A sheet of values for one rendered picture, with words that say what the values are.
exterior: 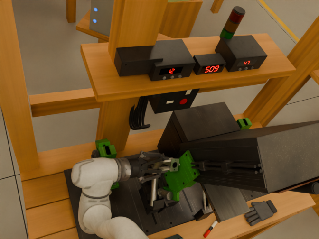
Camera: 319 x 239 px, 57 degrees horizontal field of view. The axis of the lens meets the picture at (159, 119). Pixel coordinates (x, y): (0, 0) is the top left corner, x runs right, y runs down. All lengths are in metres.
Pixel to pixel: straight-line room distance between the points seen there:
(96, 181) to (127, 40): 0.50
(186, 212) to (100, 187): 0.60
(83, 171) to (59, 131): 1.70
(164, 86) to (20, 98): 0.50
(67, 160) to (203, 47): 0.88
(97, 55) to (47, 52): 2.29
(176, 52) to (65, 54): 2.38
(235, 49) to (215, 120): 0.39
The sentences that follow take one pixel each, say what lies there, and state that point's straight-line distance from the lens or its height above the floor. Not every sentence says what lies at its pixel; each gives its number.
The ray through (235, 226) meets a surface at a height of 0.90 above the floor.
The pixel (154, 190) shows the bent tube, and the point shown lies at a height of 1.02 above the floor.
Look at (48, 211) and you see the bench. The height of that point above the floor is 0.88.
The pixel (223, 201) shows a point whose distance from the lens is 1.38.
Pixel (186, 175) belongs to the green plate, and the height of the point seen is 1.21.
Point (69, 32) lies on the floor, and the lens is 3.65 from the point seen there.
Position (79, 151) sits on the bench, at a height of 0.88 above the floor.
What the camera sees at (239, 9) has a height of 1.74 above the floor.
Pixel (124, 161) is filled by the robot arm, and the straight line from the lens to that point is 1.14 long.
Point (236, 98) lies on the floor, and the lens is 3.50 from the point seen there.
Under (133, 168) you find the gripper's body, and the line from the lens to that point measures 1.15.
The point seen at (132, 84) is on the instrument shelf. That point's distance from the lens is 1.03.
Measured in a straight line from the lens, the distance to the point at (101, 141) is 1.35.
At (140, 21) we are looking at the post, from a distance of 0.98.
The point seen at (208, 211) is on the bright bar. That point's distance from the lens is 1.48.
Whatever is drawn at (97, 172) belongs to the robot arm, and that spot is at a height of 1.33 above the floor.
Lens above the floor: 2.29
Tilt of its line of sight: 51 degrees down
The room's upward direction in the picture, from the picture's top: 22 degrees clockwise
